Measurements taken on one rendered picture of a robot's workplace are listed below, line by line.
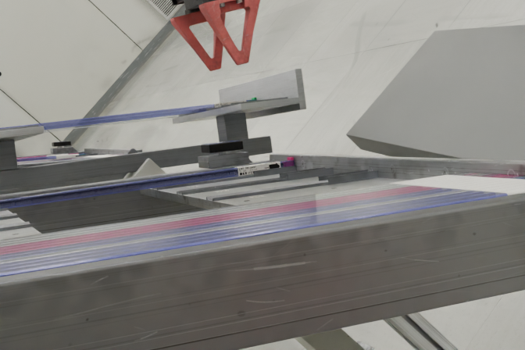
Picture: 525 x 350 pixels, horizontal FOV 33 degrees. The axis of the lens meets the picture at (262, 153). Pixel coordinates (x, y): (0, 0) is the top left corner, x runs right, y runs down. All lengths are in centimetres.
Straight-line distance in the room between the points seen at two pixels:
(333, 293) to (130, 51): 834
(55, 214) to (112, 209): 8
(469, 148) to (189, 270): 70
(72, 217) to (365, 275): 68
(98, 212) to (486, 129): 51
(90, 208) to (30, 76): 749
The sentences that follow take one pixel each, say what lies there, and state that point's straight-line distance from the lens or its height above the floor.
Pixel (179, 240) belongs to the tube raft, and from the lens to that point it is 57.
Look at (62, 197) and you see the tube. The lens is 109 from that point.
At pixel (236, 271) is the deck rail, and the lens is 52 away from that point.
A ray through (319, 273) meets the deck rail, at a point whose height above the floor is 88.
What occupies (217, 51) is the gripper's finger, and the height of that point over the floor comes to 91.
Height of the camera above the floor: 110
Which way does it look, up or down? 17 degrees down
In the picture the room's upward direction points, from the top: 47 degrees counter-clockwise
